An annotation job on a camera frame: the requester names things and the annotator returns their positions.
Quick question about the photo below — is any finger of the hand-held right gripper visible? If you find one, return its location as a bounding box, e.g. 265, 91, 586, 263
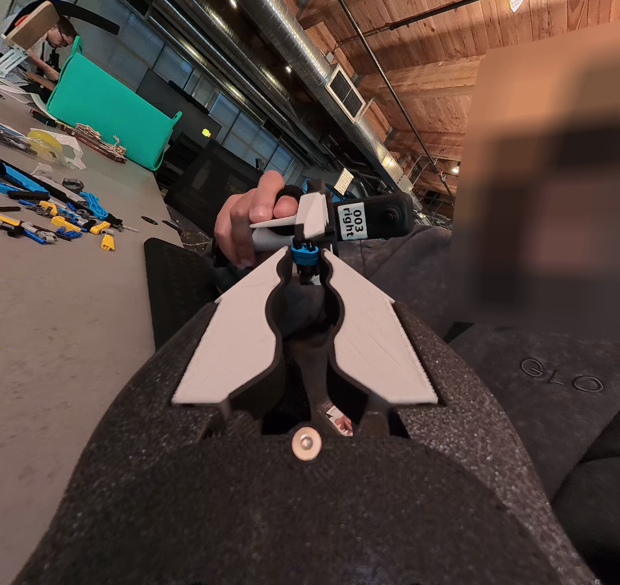
294, 192, 335, 239

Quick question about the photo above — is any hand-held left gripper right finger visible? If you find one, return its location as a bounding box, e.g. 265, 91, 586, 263
321, 248, 440, 407

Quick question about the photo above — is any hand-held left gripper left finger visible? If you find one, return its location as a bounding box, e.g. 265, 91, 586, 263
171, 247, 291, 406

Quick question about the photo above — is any pile of small building pieces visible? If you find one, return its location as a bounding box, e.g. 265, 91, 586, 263
0, 159, 140, 252

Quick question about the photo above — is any person's right forearm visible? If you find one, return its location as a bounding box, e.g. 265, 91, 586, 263
286, 224, 456, 339

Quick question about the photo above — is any grey desk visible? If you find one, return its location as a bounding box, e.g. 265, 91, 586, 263
0, 93, 187, 581

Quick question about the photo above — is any person's right hand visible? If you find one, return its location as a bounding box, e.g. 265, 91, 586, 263
213, 170, 303, 271

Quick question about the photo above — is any black cabinet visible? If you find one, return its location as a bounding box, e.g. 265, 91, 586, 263
164, 138, 266, 225

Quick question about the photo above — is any white air vent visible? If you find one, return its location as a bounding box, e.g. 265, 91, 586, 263
325, 63, 367, 124

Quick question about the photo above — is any person's dark grey jacket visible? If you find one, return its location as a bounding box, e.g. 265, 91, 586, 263
446, 321, 620, 585

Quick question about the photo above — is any green plastic bin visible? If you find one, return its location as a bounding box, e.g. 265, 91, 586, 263
45, 37, 183, 172

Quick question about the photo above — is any wooden puzzle model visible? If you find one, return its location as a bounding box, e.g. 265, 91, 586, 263
56, 122, 129, 164

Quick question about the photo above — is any clear bag yellow tape roll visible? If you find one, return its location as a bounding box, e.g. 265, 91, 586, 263
26, 127, 88, 170

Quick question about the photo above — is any silver ventilation duct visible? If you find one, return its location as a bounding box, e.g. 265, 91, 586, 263
208, 0, 415, 193

